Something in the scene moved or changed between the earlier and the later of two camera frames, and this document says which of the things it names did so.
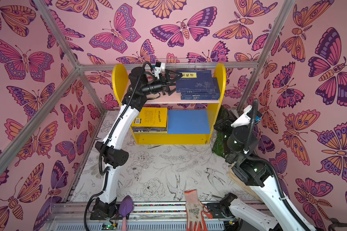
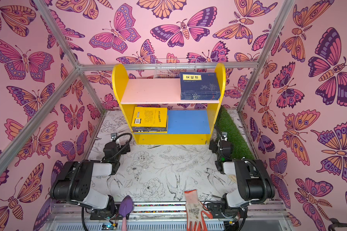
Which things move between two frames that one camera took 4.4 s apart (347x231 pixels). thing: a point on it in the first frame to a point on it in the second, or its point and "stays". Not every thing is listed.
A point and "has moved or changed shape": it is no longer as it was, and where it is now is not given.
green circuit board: (107, 226) stays
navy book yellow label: (195, 81) has moved or changed shape
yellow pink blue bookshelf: (175, 122) stays
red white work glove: (195, 211) stays
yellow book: (151, 117) stays
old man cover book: (143, 129) stays
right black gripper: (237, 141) to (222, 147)
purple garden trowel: (125, 208) stays
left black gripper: (164, 85) to (108, 144)
